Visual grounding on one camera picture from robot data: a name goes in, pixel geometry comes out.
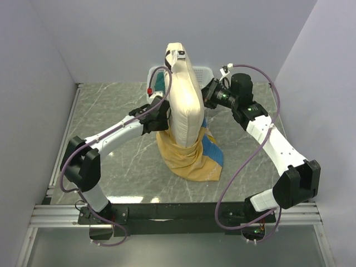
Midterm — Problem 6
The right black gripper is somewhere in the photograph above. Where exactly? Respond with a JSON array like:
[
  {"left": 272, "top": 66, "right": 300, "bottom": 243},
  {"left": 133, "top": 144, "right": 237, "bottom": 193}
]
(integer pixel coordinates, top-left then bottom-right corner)
[{"left": 187, "top": 78, "right": 238, "bottom": 110}]

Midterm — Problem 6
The cream pillow with bear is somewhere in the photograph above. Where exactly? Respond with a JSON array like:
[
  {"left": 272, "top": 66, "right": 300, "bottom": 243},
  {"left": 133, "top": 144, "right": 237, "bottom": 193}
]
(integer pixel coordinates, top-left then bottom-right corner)
[{"left": 164, "top": 42, "right": 204, "bottom": 147}]

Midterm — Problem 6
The blue yellow Pikachu pillowcase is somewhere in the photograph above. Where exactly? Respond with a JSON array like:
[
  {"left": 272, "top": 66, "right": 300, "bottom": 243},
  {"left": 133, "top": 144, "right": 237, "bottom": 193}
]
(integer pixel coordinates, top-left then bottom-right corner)
[{"left": 156, "top": 119, "right": 224, "bottom": 182}]

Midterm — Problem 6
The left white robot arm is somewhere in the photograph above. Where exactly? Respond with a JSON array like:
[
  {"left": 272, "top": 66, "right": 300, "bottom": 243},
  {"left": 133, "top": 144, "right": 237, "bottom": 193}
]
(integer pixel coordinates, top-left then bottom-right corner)
[{"left": 60, "top": 95, "right": 170, "bottom": 224}]

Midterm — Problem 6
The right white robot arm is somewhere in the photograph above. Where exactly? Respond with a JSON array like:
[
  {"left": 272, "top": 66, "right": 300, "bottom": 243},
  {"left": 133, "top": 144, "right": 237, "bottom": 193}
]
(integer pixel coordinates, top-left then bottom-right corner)
[{"left": 202, "top": 73, "right": 321, "bottom": 222}]

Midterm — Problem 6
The green cloth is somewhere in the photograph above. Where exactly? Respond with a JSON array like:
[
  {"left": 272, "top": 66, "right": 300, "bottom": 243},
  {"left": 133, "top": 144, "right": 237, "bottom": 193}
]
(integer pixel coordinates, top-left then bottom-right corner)
[{"left": 154, "top": 72, "right": 165, "bottom": 94}]

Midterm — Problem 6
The white plastic basket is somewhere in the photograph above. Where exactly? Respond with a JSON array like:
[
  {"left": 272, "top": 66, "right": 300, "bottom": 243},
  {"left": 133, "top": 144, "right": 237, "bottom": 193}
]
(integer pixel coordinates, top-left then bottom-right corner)
[{"left": 146, "top": 66, "right": 214, "bottom": 89}]

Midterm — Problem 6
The black base bar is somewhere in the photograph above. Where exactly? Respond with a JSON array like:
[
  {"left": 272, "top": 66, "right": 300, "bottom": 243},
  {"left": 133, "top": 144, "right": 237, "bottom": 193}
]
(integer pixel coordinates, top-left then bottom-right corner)
[{"left": 78, "top": 202, "right": 263, "bottom": 240}]

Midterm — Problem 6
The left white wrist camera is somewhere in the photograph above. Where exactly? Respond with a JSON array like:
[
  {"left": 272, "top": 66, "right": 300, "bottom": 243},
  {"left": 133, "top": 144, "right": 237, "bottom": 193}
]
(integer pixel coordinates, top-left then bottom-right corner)
[{"left": 146, "top": 87, "right": 165, "bottom": 103}]

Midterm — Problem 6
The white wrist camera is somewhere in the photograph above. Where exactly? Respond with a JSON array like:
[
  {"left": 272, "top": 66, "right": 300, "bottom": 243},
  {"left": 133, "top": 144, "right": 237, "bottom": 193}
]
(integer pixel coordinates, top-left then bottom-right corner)
[
  {"left": 219, "top": 63, "right": 234, "bottom": 82},
  {"left": 146, "top": 87, "right": 165, "bottom": 103}
]

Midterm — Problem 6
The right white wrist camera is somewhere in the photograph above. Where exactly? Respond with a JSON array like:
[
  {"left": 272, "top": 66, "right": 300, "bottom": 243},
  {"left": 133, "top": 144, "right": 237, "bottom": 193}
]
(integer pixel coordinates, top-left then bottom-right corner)
[{"left": 219, "top": 63, "right": 234, "bottom": 82}]

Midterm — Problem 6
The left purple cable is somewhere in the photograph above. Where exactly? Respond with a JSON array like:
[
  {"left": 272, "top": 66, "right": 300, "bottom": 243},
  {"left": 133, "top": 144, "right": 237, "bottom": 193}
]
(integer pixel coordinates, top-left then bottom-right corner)
[{"left": 60, "top": 66, "right": 173, "bottom": 248}]

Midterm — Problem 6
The aluminium frame rail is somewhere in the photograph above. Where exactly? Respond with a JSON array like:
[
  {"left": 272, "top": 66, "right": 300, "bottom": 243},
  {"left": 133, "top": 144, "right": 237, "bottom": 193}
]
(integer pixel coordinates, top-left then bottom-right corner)
[{"left": 29, "top": 205, "right": 80, "bottom": 228}]

